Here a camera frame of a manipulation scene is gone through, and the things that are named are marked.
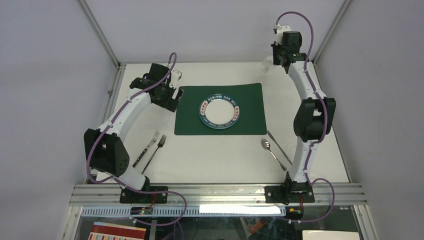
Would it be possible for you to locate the clear drinking glass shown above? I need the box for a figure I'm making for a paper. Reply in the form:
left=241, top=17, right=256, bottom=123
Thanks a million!
left=261, top=55, right=275, bottom=74

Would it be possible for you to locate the silver fork dark handle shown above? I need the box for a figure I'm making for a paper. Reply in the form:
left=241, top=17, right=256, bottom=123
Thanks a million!
left=132, top=131, right=160, bottom=168

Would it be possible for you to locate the slim silver fork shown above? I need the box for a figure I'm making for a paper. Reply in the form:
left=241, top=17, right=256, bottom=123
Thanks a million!
left=141, top=135, right=167, bottom=174

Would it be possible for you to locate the white plate teal rim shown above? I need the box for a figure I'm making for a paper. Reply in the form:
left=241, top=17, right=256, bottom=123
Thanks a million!
left=198, top=93, right=241, bottom=130

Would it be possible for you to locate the dark green placemat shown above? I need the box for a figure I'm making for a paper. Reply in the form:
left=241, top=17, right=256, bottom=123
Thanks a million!
left=174, top=83, right=267, bottom=136

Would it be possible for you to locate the silver table knife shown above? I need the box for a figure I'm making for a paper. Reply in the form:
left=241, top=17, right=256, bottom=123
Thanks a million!
left=267, top=130, right=293, bottom=165

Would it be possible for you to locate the silver spoon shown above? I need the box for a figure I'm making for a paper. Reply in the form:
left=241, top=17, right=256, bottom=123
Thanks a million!
left=261, top=138, right=287, bottom=171

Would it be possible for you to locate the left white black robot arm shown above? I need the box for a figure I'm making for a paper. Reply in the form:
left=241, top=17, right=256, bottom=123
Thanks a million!
left=83, top=63, right=183, bottom=203

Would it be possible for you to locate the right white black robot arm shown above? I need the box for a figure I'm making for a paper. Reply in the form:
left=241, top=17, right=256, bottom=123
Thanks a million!
left=271, top=29, right=336, bottom=203

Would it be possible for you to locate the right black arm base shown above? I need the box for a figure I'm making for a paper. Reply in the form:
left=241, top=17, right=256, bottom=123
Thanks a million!
left=264, top=185, right=315, bottom=205

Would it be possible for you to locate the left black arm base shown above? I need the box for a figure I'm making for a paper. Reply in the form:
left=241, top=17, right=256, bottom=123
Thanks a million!
left=119, top=185, right=169, bottom=204

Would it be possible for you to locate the red striped book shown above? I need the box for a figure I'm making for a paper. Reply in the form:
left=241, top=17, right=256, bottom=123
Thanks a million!
left=88, top=222, right=147, bottom=240

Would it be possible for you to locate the orange object under table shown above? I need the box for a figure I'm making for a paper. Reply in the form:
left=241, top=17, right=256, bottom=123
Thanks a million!
left=247, top=218, right=268, bottom=234

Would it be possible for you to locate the white box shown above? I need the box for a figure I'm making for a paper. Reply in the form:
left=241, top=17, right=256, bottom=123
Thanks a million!
left=301, top=230, right=361, bottom=240

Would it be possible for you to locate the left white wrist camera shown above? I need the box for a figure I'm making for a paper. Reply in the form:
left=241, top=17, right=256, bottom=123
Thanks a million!
left=167, top=68, right=182, bottom=89

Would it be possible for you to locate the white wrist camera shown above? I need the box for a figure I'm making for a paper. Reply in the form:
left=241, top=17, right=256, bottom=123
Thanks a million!
left=273, top=23, right=292, bottom=45
left=167, top=68, right=182, bottom=89

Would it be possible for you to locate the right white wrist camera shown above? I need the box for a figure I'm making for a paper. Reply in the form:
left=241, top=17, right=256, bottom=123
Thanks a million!
left=273, top=23, right=292, bottom=45

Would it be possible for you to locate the white slotted cable duct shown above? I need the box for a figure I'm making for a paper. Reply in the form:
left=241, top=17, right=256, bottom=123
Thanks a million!
left=81, top=204, right=286, bottom=218

